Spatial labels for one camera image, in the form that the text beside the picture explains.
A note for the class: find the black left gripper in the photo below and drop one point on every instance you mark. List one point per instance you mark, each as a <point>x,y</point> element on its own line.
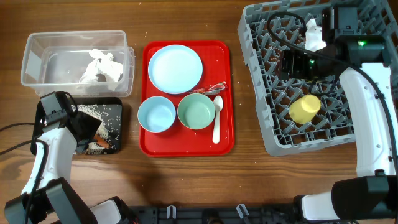
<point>95,124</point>

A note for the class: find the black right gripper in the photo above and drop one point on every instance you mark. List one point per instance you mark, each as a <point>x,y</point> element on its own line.
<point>286,65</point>

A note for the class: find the white rice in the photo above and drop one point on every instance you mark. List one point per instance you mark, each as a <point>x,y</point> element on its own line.
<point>110,128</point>

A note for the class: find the orange carrot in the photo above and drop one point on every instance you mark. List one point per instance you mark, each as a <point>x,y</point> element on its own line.
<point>100,141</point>

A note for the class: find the yellow cup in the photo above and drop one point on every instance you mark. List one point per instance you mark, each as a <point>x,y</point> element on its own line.
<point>304,109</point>

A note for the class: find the white tissue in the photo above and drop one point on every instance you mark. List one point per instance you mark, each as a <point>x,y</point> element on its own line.
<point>103,64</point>

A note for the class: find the light blue bowl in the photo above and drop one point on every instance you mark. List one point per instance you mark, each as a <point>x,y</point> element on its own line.
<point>156,114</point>

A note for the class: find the red snack wrapper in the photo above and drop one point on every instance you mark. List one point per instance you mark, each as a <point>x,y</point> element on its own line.
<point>211,89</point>

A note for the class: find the white plastic spoon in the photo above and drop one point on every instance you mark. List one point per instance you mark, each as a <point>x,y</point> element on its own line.
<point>218,103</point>

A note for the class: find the green bowl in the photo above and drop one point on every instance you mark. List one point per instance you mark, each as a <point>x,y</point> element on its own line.
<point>196,111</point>

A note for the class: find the light blue plate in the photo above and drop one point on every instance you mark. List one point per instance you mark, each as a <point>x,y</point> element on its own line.
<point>175,69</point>

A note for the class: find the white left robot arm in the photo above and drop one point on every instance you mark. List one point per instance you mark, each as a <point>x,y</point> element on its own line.
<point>48,189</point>

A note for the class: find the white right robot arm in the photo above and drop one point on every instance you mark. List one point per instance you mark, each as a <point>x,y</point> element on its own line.
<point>362,65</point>

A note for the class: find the grey dishwasher rack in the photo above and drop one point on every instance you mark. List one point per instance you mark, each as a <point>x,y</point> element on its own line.
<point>332,125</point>

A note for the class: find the clear plastic bin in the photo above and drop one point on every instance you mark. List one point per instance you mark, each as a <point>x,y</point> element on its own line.
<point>55,61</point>

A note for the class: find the red plastic tray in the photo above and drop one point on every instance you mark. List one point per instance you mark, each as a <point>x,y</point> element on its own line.
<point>179,140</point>

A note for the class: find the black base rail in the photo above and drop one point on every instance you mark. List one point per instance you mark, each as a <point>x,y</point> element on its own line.
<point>238,214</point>

